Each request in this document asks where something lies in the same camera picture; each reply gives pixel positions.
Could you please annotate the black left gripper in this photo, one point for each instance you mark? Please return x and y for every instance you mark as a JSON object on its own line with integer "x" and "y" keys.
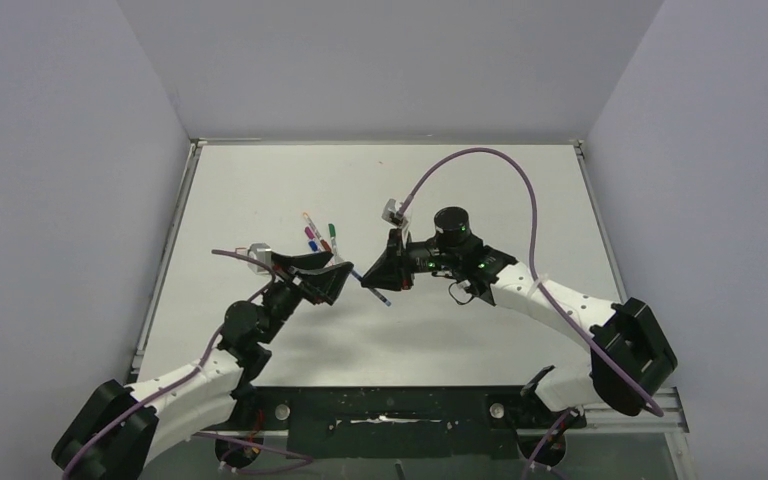
{"x": 292, "y": 276}

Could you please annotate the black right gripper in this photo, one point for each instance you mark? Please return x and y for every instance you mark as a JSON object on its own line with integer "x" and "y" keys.
{"x": 402, "y": 253}

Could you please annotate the blue gel pen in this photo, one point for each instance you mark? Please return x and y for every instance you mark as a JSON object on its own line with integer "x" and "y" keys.
{"x": 373, "y": 291}

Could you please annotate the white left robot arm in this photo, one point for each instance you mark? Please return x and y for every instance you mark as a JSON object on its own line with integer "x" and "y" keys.
{"x": 121, "y": 428}

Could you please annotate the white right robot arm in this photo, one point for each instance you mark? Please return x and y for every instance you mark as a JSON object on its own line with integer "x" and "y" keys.
{"x": 629, "y": 355}

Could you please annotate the brown cap marker left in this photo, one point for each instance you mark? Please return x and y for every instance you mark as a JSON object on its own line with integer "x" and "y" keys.
{"x": 317, "y": 236}

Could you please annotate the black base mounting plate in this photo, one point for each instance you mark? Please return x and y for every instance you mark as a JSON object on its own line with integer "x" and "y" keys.
{"x": 404, "y": 422}

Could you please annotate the aluminium rail frame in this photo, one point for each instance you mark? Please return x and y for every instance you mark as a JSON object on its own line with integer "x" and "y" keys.
{"x": 600, "y": 418}

